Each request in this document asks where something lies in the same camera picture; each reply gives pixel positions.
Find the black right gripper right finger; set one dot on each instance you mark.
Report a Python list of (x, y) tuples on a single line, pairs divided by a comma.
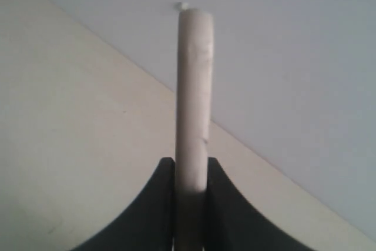
[(232, 223)]

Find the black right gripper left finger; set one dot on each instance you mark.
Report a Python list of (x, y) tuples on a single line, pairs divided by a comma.
[(147, 223)]

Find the white wooden paint brush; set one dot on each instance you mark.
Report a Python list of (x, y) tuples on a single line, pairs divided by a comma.
[(195, 56)]

